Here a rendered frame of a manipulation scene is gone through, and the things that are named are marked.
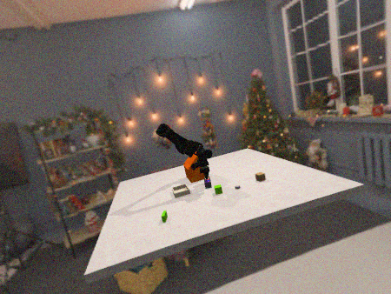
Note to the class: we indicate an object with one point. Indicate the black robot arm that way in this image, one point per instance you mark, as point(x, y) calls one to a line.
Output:
point(184, 145)

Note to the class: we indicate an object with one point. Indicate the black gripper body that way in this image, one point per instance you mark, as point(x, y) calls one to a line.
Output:
point(204, 164)

